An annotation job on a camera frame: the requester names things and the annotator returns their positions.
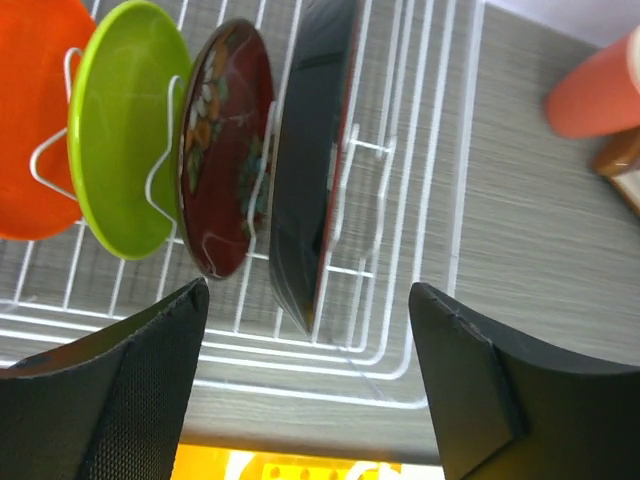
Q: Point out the large red cream plate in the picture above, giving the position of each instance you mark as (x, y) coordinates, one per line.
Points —
(308, 150)

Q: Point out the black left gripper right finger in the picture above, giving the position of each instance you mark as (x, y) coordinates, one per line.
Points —
(506, 405)

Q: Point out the red floral plate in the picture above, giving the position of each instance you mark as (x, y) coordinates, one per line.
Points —
(223, 174)

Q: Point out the yellow board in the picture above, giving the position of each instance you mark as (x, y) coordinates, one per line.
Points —
(202, 462)

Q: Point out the orange mug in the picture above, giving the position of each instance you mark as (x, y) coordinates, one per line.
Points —
(601, 95)

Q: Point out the green plate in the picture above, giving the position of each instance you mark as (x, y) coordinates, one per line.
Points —
(120, 128)

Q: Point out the wooden shelf rack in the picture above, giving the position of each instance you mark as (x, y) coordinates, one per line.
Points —
(618, 162)

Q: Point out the orange plate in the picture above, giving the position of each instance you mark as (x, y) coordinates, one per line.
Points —
(36, 188)

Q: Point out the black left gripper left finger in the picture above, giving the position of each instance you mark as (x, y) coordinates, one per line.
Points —
(110, 405)

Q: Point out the white wire dish rack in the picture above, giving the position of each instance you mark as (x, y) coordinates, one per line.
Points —
(389, 224)

